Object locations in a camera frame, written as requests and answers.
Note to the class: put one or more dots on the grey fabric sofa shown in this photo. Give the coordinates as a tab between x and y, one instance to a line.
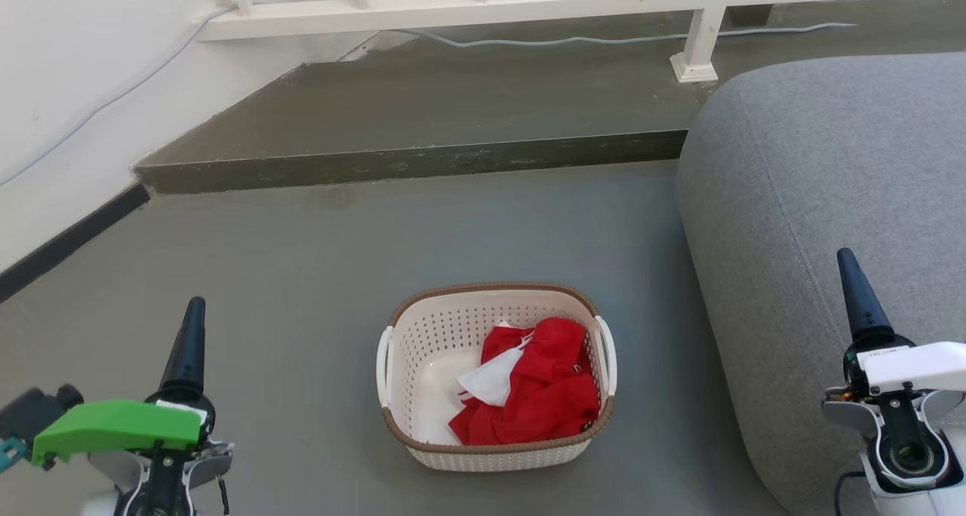
815	184

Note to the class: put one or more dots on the teal connector plug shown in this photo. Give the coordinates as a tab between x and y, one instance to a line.
9	454

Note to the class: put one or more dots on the cream laundry basket brown rim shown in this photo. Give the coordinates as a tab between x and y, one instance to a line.
498	456

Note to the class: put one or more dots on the white garment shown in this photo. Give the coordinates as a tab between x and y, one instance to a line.
490	380

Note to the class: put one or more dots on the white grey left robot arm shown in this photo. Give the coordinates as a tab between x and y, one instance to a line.
98	507

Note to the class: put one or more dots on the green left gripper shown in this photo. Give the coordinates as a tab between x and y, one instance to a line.
113	425

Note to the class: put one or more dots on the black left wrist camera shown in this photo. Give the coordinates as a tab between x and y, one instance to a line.
30	414

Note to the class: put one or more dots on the white wooden railing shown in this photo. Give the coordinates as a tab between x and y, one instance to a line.
453	7

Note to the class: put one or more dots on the raised concrete step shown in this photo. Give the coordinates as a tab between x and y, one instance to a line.
415	165

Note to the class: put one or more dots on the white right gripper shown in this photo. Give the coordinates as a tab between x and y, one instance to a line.
921	365

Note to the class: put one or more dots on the black baseboard strip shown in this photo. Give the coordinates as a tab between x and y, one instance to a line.
68	241

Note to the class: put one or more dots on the red garment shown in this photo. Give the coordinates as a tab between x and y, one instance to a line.
543	395

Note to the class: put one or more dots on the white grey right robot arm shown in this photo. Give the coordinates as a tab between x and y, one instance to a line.
947	505

